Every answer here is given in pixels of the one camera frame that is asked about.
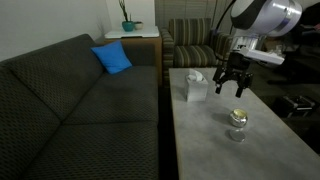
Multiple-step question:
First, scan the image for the teal pot with plant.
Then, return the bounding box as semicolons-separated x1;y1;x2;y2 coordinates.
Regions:
118;0;135;33

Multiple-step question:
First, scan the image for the white tray board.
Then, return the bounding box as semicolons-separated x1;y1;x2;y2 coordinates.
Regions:
104;25;160;40

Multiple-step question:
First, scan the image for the wooden side table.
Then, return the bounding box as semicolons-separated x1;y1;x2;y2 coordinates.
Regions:
103;35;163;88

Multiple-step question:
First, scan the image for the brown cardboard box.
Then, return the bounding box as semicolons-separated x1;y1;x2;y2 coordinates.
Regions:
263;35;284;52

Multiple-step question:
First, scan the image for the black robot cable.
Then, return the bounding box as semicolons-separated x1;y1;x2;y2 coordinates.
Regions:
211;0;235;64

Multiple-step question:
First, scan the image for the striped armchair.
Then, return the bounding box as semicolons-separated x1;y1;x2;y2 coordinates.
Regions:
159;17;240;88

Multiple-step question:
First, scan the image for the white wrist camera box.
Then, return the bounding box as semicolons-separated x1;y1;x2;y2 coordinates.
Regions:
239;46;286;66

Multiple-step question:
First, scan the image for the blue pillow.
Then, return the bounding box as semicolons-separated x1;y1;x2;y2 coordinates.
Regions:
90;40;133;75

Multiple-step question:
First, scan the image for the dark grey patterned sofa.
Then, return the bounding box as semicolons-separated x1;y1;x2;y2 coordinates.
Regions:
0;33;160;180

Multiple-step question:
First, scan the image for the grey tissue box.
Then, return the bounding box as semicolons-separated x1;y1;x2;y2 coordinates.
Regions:
184;69;209;103

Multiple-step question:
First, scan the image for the white plastic bag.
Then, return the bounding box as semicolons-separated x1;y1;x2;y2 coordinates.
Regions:
263;43;287;70

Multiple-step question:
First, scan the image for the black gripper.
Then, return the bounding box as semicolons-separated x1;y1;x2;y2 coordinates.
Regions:
212;51;254;99

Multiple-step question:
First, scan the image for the clear glass bowl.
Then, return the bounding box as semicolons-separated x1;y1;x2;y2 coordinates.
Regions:
228;128;247;144

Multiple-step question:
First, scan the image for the silver jar bottle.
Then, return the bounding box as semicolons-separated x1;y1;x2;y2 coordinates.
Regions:
228;108;249;129

